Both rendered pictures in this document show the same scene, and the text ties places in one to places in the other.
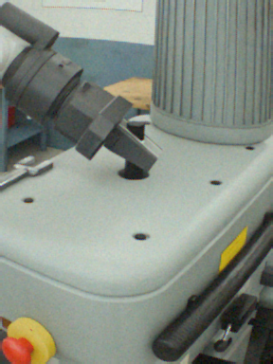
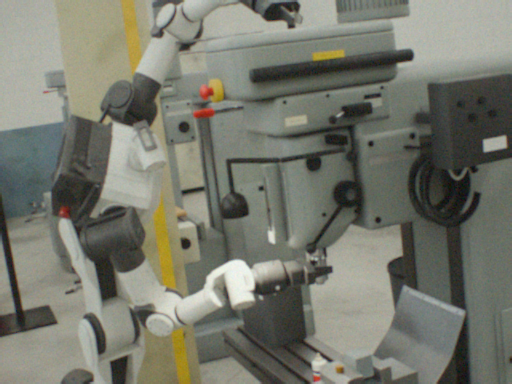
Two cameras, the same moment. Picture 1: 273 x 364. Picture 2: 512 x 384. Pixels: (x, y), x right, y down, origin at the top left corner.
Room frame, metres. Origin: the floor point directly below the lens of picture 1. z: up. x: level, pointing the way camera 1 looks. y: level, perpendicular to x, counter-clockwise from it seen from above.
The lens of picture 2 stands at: (-0.90, -1.20, 1.85)
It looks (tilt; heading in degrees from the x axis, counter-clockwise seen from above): 11 degrees down; 40
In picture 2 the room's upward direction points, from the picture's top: 7 degrees counter-clockwise
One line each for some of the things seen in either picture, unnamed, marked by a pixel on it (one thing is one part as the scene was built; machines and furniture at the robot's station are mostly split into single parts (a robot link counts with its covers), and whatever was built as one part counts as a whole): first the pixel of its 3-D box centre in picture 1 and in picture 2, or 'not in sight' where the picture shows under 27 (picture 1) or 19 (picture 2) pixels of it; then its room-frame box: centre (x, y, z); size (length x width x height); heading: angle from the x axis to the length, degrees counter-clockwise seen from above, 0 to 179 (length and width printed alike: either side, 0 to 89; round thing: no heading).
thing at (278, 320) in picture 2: not in sight; (271, 306); (0.96, 0.39, 1.00); 0.22 x 0.12 x 0.20; 69
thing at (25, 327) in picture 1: (30, 341); (216, 90); (0.54, 0.12, 1.76); 0.06 x 0.02 x 0.06; 62
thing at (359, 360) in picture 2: not in sight; (358, 363); (0.66, -0.14, 1.01); 0.06 x 0.05 x 0.06; 65
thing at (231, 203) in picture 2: not in sight; (234, 204); (0.54, 0.11, 1.47); 0.07 x 0.07 x 0.06
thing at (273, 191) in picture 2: not in sight; (274, 203); (0.64, 0.06, 1.45); 0.04 x 0.04 x 0.21; 62
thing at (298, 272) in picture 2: not in sight; (287, 275); (0.66, 0.06, 1.24); 0.13 x 0.12 x 0.10; 55
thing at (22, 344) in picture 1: (19, 350); (207, 92); (0.52, 0.13, 1.76); 0.04 x 0.03 x 0.04; 62
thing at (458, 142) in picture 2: not in sight; (474, 120); (0.85, -0.43, 1.62); 0.20 x 0.09 x 0.21; 152
